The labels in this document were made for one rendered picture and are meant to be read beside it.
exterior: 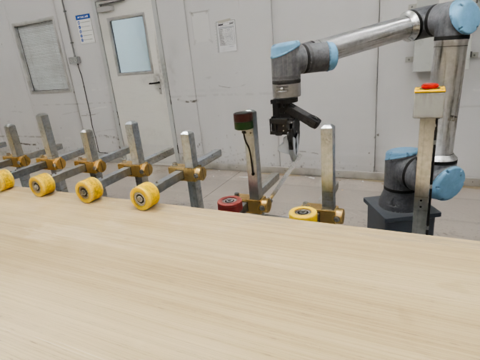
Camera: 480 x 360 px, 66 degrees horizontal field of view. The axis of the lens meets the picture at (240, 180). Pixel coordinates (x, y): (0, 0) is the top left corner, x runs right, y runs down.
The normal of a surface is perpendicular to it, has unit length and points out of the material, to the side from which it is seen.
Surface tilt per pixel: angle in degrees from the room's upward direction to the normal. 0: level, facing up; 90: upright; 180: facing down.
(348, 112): 90
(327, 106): 90
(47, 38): 90
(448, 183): 95
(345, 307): 0
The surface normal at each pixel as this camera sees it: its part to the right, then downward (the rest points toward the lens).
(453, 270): -0.09, -0.94
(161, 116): -0.44, 0.33
